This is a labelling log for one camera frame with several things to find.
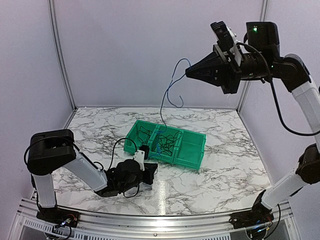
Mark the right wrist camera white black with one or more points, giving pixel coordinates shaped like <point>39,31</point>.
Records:
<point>227,40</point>

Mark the left aluminium corner post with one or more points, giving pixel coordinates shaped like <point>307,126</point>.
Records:
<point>59,53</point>

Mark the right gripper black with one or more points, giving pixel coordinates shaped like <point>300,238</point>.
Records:
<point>217,61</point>

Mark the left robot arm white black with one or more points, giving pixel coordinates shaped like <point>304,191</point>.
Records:
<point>51,150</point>

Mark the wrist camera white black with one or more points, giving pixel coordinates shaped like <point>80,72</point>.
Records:
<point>140,155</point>
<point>227,40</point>

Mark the right aluminium corner post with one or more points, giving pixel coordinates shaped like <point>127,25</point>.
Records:
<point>249,86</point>

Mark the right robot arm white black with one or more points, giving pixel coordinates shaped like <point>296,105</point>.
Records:
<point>257,58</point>

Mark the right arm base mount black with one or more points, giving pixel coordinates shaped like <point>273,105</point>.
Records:
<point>249,218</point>

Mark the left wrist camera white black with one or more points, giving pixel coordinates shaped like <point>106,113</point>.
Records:
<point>140,155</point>

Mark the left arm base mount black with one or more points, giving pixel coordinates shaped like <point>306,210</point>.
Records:
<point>58,216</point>

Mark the aluminium front frame rail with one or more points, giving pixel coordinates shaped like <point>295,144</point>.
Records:
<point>104,226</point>

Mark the green three-compartment plastic bin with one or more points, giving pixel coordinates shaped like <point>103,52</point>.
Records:
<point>170,145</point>

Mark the aluminium corner post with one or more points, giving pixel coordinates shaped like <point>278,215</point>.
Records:
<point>59,53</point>
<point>249,86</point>

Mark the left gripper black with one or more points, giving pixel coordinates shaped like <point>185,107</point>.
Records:
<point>151,168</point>

